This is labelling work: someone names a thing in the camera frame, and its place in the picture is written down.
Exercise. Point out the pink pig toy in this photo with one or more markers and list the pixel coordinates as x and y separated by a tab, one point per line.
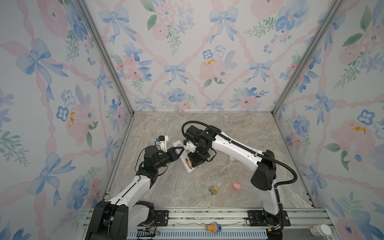
237	186

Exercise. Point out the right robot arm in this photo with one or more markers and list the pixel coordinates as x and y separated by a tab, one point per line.
264	165

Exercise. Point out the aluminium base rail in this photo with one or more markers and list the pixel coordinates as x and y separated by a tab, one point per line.
237	224

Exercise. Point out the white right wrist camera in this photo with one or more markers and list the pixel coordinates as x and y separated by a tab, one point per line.
189	146

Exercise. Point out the white cup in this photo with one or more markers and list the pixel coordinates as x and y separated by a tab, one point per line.
320	230

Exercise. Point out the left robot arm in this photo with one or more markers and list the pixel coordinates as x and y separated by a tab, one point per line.
115	218

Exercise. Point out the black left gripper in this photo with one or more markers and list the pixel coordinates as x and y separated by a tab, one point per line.
171	154

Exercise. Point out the aluminium corner post left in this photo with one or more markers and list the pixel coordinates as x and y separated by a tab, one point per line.
90	23

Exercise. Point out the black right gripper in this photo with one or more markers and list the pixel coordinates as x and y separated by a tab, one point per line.
193	162

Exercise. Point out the orange blue plush toy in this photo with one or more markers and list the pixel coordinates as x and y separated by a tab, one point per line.
214	228

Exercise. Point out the white remote control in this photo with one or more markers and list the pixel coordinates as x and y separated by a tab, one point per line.
184	156

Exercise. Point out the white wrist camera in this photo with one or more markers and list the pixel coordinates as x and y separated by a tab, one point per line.
189	146
161	142

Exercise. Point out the aluminium corner post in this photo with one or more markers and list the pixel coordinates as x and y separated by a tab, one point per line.
90	23
322	30

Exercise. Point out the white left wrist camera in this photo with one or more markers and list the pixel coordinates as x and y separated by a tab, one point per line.
161	142

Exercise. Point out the red green toy car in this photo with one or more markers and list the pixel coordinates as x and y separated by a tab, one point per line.
213	190

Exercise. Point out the aluminium corner post right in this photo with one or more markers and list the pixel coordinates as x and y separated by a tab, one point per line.
322	30

